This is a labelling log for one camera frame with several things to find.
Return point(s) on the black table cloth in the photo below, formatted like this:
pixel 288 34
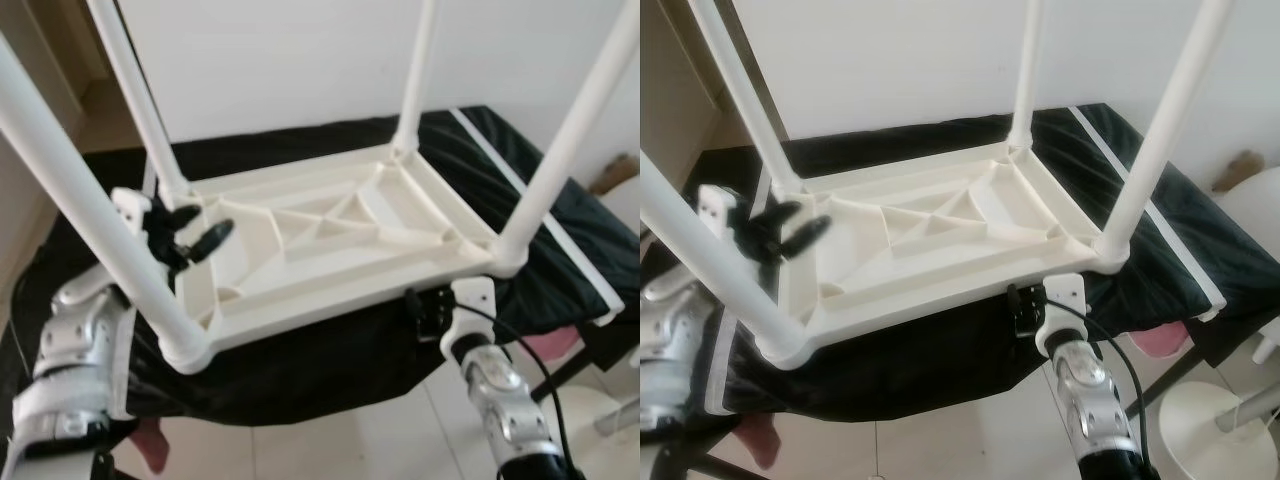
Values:
pixel 330 370
pixel 930 370

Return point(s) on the white plastic children table top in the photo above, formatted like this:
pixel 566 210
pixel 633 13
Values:
pixel 930 265
pixel 300 260

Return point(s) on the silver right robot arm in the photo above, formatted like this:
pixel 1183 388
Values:
pixel 1090 400
pixel 500 400

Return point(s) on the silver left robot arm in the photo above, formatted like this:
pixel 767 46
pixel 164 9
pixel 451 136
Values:
pixel 670 340
pixel 70 350

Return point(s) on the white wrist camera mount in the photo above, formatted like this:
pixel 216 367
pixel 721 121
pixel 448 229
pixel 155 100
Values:
pixel 1065 295
pixel 715 205
pixel 472 300
pixel 130 208

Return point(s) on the brown object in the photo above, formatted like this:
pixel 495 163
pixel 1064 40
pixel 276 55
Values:
pixel 613 175
pixel 1236 171

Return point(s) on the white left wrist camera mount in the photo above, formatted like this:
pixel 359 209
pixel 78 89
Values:
pixel 130 208
pixel 715 205

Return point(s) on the white rounded plastic appliance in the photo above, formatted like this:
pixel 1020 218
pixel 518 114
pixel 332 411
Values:
pixel 622 205
pixel 1250 210

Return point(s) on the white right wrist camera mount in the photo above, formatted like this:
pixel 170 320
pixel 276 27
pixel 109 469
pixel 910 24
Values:
pixel 1065 295
pixel 472 300

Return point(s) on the black metal table leg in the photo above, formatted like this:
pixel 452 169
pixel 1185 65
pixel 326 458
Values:
pixel 720 468
pixel 560 378
pixel 1165 380

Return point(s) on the white plastic table leg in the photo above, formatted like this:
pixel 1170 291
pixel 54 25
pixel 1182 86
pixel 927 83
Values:
pixel 1164 130
pixel 715 265
pixel 415 75
pixel 1026 75
pixel 570 135
pixel 95 215
pixel 140 100
pixel 748 95

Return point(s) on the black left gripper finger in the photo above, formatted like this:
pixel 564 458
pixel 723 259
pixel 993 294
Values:
pixel 777 212
pixel 183 216
pixel 212 241
pixel 806 235

